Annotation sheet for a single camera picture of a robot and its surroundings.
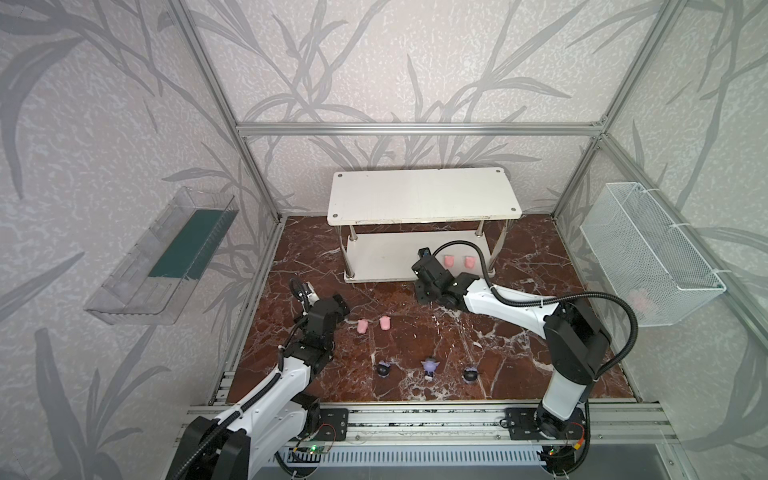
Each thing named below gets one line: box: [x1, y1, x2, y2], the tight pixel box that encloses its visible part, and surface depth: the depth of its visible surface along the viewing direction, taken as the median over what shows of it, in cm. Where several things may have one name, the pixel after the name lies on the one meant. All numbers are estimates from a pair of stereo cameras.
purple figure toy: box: [420, 356, 441, 381], surface depth 82 cm
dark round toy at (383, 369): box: [377, 360, 391, 378], surface depth 81 cm
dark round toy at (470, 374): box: [463, 367, 479, 383], surface depth 80 cm
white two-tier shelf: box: [327, 167, 523, 284], surface depth 80 cm
